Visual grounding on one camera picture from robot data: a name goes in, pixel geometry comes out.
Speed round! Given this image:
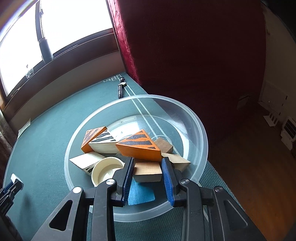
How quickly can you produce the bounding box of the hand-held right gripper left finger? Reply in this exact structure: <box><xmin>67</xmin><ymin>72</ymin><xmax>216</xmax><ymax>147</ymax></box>
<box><xmin>30</xmin><ymin>157</ymin><xmax>135</xmax><ymax>241</ymax></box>

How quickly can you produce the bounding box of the brown wooden block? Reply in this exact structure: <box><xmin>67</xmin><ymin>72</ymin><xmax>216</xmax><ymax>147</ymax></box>
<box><xmin>154</xmin><ymin>137</ymin><xmax>174</xmax><ymax>154</ymax></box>

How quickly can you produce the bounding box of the wooden framed window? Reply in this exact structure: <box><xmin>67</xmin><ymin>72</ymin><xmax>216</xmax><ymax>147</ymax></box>
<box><xmin>0</xmin><ymin>0</ymin><xmax>116</xmax><ymax>102</ymax></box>

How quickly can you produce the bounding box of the white black-striped wedge block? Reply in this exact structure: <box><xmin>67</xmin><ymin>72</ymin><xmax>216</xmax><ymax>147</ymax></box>
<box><xmin>88</xmin><ymin>130</ymin><xmax>119</xmax><ymax>154</ymax></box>
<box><xmin>69</xmin><ymin>151</ymin><xmax>105</xmax><ymax>177</ymax></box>

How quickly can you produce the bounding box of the red quilted curtain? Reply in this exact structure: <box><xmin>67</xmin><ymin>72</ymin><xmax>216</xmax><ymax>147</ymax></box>
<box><xmin>106</xmin><ymin>0</ymin><xmax>269</xmax><ymax>144</ymax></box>

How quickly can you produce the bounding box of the black wristwatch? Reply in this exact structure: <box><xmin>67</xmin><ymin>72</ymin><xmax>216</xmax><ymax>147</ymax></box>
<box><xmin>117</xmin><ymin>76</ymin><xmax>127</xmax><ymax>99</ymax></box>

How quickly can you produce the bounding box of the black thermos bottle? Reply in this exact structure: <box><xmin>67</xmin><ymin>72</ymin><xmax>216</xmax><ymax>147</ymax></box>
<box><xmin>38</xmin><ymin>36</ymin><xmax>53</xmax><ymax>61</ymax></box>

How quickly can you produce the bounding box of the clear plastic bowl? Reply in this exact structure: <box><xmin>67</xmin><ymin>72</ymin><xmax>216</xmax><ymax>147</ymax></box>
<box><xmin>64</xmin><ymin>94</ymin><xmax>209</xmax><ymax>223</ymax></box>

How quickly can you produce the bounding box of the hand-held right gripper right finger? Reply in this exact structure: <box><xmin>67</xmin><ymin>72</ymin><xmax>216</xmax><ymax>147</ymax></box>
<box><xmin>161</xmin><ymin>158</ymin><xmax>266</xmax><ymax>241</ymax></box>

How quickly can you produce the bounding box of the white cabinet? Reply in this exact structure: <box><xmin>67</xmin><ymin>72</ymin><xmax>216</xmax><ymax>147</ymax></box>
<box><xmin>258</xmin><ymin>81</ymin><xmax>289</xmax><ymax>116</ymax></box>

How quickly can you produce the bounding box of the pale printed paper sheet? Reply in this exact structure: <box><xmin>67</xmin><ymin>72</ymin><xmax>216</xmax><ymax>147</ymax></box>
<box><xmin>17</xmin><ymin>118</ymin><xmax>31</xmax><ymax>137</ymax></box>

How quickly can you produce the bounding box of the pale card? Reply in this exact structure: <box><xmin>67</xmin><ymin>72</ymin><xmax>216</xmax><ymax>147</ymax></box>
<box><xmin>237</xmin><ymin>95</ymin><xmax>251</xmax><ymax>109</ymax></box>

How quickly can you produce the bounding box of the pale wooden wedge block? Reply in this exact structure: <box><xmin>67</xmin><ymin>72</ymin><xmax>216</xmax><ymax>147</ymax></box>
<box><xmin>161</xmin><ymin>153</ymin><xmax>191</xmax><ymax>172</ymax></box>
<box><xmin>133</xmin><ymin>162</ymin><xmax>163</xmax><ymax>183</ymax></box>

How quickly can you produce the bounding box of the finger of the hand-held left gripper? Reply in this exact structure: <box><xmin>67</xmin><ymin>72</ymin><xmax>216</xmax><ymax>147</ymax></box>
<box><xmin>0</xmin><ymin>182</ymin><xmax>12</xmax><ymax>204</ymax></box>
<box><xmin>8</xmin><ymin>177</ymin><xmax>24</xmax><ymax>198</ymax></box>

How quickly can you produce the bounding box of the blue wedge block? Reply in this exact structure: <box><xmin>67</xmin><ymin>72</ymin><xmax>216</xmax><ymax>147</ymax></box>
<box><xmin>128</xmin><ymin>179</ymin><xmax>156</xmax><ymax>206</ymax></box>

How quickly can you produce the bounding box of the orange black-striped wedge block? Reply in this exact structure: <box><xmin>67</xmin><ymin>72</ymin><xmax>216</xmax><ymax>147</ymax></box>
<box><xmin>81</xmin><ymin>126</ymin><xmax>108</xmax><ymax>154</ymax></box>
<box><xmin>116</xmin><ymin>129</ymin><xmax>162</xmax><ymax>162</ymax></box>

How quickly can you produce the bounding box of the white slotted box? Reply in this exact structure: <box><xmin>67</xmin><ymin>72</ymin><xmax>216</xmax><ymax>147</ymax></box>
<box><xmin>281</xmin><ymin>117</ymin><xmax>296</xmax><ymax>142</ymax></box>
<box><xmin>264</xmin><ymin>112</ymin><xmax>281</xmax><ymax>127</ymax></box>

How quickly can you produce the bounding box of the beige patterned curtain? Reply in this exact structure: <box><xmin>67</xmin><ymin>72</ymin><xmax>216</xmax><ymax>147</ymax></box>
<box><xmin>0</xmin><ymin>111</ymin><xmax>18</xmax><ymax>158</ymax></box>

